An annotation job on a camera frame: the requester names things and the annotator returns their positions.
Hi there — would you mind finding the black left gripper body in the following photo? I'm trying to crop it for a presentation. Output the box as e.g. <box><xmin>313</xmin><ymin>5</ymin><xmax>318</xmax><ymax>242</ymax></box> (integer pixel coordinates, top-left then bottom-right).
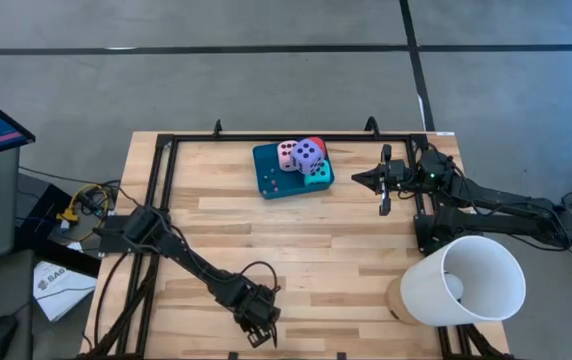
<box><xmin>224</xmin><ymin>280</ymin><xmax>283</xmax><ymax>335</ymax></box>

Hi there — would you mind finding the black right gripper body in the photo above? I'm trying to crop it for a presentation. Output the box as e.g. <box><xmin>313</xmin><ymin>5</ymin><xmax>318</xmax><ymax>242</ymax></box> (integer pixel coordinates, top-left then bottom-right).
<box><xmin>377</xmin><ymin>143</ymin><xmax>423</xmax><ymax>218</ymax></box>

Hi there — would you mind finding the large teal foam die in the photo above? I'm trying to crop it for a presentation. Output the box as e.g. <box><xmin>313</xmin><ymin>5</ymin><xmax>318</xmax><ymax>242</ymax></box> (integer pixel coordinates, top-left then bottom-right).
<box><xmin>303</xmin><ymin>158</ymin><xmax>333</xmax><ymax>188</ymax></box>

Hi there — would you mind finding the large red foam die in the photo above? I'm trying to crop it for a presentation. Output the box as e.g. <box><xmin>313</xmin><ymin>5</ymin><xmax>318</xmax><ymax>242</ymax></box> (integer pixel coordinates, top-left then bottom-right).
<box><xmin>308</xmin><ymin>136</ymin><xmax>328</xmax><ymax>157</ymax></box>

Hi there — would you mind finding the large purple foam die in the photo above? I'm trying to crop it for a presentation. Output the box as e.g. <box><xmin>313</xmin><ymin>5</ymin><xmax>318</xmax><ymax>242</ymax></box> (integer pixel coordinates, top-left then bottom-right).
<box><xmin>290</xmin><ymin>137</ymin><xmax>326</xmax><ymax>176</ymax></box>

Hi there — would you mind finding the large pink foam die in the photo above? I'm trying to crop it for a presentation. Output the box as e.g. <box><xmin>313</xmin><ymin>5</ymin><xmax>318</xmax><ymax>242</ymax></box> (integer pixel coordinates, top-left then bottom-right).
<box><xmin>276</xmin><ymin>139</ymin><xmax>300</xmax><ymax>173</ymax></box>

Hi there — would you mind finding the blue plastic tray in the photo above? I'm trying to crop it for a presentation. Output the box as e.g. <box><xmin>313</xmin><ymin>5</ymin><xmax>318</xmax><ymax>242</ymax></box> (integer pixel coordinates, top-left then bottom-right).
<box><xmin>251</xmin><ymin>141</ymin><xmax>336</xmax><ymax>201</ymax></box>

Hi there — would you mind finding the table lamp white shade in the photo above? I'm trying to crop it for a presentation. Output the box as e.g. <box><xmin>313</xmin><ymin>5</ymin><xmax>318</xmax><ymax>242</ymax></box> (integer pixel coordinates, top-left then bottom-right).
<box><xmin>384</xmin><ymin>234</ymin><xmax>527</xmax><ymax>329</ymax></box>

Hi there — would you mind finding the white paper booklet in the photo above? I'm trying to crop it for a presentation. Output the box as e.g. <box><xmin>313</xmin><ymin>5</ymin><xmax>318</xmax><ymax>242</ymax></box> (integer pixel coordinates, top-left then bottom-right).
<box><xmin>32</xmin><ymin>259</ymin><xmax>99</xmax><ymax>323</ymax></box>

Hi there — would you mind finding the dark operator desk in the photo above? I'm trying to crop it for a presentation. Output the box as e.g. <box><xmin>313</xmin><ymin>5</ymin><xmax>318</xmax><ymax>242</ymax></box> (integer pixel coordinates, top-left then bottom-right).
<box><xmin>0</xmin><ymin>248</ymin><xmax>103</xmax><ymax>360</ymax></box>

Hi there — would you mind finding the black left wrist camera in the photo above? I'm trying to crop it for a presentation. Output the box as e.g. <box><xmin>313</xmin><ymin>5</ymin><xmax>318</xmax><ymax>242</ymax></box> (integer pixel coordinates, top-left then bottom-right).
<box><xmin>251</xmin><ymin>289</ymin><xmax>282</xmax><ymax>324</ymax></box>

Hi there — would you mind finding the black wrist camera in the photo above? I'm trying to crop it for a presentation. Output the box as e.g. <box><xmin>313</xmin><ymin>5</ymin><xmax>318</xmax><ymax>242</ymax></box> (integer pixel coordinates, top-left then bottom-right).
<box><xmin>251</xmin><ymin>289</ymin><xmax>282</xmax><ymax>324</ymax></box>
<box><xmin>388</xmin><ymin>159</ymin><xmax>412</xmax><ymax>184</ymax></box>

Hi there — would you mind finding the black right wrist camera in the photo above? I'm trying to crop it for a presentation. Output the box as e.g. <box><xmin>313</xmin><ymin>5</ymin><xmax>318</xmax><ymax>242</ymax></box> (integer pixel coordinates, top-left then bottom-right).
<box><xmin>388</xmin><ymin>159</ymin><xmax>412</xmax><ymax>184</ymax></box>

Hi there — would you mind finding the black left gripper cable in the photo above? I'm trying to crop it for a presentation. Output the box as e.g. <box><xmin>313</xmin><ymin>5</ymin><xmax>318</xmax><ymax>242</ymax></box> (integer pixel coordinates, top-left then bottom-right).
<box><xmin>238</xmin><ymin>259</ymin><xmax>281</xmax><ymax>295</ymax></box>

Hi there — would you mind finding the yellow cable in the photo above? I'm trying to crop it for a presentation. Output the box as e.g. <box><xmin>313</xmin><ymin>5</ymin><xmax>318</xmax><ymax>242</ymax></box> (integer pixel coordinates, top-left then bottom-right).
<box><xmin>55</xmin><ymin>183</ymin><xmax>113</xmax><ymax>242</ymax></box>

